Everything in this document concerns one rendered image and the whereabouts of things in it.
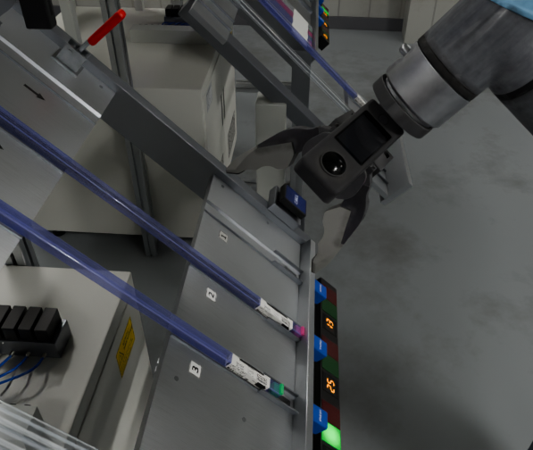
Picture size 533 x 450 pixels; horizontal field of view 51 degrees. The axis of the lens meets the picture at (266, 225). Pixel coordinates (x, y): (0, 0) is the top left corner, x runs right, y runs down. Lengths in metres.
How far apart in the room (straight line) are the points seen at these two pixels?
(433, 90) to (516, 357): 1.37
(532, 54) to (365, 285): 1.44
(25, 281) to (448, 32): 0.82
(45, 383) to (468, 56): 0.71
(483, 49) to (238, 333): 0.41
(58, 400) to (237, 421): 0.34
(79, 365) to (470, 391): 1.12
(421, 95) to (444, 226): 1.69
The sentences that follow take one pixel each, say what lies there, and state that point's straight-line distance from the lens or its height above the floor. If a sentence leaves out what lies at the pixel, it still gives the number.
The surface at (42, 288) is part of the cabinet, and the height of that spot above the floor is 0.62.
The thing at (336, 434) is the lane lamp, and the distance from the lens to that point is 0.78.
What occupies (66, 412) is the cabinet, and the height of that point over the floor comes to 0.62.
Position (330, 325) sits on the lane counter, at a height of 0.66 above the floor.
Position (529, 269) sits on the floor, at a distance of 2.12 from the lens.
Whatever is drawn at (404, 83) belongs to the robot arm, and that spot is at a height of 1.10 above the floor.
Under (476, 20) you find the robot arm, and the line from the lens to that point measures 0.52.
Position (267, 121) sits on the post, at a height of 0.79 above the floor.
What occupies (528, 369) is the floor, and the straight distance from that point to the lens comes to 1.80.
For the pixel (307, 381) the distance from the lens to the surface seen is 0.72.
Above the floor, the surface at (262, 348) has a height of 0.76.
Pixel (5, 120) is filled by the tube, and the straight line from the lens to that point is 0.64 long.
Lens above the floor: 1.32
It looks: 39 degrees down
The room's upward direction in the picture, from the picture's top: straight up
